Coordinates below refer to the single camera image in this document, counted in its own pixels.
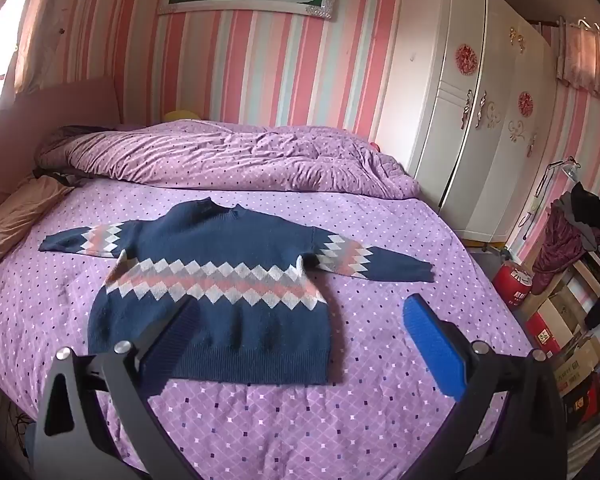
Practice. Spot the red box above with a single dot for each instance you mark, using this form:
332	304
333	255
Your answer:
542	332

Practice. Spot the black garment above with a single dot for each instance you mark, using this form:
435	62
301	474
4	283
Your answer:
592	215

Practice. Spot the tan pillow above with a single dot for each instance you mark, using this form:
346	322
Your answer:
20	215

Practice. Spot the dark cloth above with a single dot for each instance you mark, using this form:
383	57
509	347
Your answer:
55	140

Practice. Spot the dark printed box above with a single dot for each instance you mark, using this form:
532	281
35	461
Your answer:
582	402

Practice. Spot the pink padded headboard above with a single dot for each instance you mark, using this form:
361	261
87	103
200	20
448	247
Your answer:
55	110

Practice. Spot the white wardrobe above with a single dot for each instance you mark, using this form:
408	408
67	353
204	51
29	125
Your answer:
440	110

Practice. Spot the white wall socket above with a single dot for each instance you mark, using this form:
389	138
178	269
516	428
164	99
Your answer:
534	206

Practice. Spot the red cylinder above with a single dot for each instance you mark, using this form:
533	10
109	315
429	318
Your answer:
512	285

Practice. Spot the bed with purple dotted sheet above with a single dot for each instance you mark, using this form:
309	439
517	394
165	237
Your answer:
380	410

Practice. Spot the desk lamp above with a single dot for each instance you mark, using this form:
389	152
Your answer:
570	167

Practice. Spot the pink curtain valance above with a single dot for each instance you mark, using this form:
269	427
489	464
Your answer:
587	60

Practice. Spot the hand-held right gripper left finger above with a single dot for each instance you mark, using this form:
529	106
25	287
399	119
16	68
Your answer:
172	342

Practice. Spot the purple dotted quilt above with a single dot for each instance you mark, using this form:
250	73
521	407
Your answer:
230	155

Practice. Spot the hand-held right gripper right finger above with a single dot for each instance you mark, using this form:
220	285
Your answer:
432	350

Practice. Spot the yellow item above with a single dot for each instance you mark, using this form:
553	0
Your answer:
180	116

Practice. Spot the brown cardboard box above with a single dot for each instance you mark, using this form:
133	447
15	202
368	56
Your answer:
577	365

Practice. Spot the pink window curtain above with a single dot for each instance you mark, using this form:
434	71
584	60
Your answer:
30	35

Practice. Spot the navy diamond-pattern knit sweater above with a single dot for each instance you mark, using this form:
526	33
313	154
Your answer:
215	320

